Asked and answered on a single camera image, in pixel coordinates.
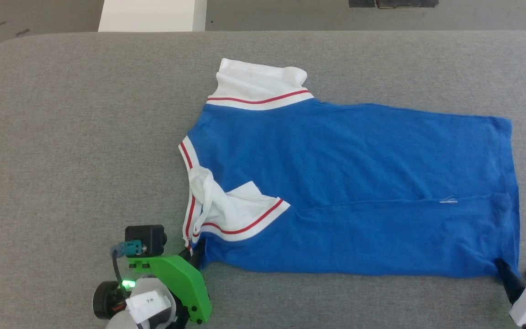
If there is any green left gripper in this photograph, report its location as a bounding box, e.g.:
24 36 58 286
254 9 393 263
127 239 212 324

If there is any blue white sports jersey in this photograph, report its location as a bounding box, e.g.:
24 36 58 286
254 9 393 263
179 58 521 278

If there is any white label tape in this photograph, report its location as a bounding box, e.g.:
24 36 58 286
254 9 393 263
126 290 175 323

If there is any grey fabric sofa cushion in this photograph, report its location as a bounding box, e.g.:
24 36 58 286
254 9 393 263
0 31 526 329

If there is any white box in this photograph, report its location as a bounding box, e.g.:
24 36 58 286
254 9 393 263
98 0 207 32

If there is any large black floor plate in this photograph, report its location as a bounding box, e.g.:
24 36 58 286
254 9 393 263
376 0 440 9

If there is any teal cable connector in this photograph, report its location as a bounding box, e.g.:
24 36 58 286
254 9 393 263
111 241 145 258

